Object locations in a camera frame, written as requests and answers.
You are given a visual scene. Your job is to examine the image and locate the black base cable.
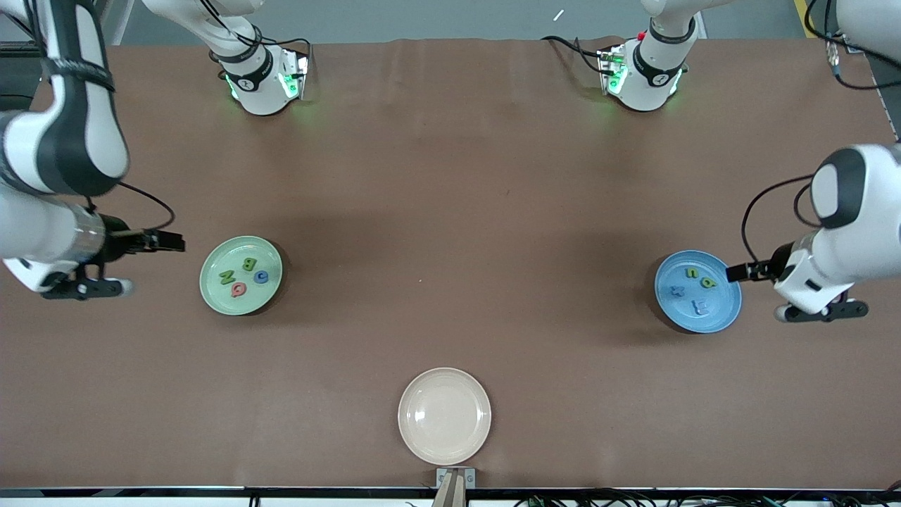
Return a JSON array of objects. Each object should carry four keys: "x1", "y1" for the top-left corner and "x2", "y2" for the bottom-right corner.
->
[{"x1": 541, "y1": 35, "x2": 607, "y2": 75}]

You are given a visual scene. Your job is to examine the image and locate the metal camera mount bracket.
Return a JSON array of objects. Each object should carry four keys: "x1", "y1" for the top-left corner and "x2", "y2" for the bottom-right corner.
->
[{"x1": 431, "y1": 468, "x2": 477, "y2": 507}]

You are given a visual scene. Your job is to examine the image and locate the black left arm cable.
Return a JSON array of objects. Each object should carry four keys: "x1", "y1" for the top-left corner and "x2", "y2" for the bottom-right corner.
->
[{"x1": 741, "y1": 0, "x2": 901, "y2": 265}]

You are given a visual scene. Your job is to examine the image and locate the brown table mat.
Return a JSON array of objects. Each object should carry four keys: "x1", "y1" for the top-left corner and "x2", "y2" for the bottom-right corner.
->
[{"x1": 0, "y1": 37, "x2": 901, "y2": 490}]

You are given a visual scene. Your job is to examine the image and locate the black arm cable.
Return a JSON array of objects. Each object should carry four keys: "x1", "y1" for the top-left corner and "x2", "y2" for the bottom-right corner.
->
[
  {"x1": 741, "y1": 0, "x2": 901, "y2": 265},
  {"x1": 116, "y1": 182, "x2": 175, "y2": 232}
]

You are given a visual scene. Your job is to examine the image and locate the green plate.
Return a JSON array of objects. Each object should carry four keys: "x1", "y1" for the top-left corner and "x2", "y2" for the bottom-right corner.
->
[{"x1": 199, "y1": 235, "x2": 284, "y2": 316}]

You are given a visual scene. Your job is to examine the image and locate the beige plate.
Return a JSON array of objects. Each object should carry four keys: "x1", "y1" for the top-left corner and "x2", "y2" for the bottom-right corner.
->
[{"x1": 398, "y1": 367, "x2": 492, "y2": 465}]

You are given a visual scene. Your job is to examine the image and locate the blue plate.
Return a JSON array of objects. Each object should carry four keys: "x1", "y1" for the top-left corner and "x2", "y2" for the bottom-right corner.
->
[{"x1": 655, "y1": 250, "x2": 743, "y2": 334}]

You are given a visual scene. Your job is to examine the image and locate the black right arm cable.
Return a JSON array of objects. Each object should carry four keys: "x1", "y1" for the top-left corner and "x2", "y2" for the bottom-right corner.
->
[{"x1": 116, "y1": 182, "x2": 175, "y2": 232}]

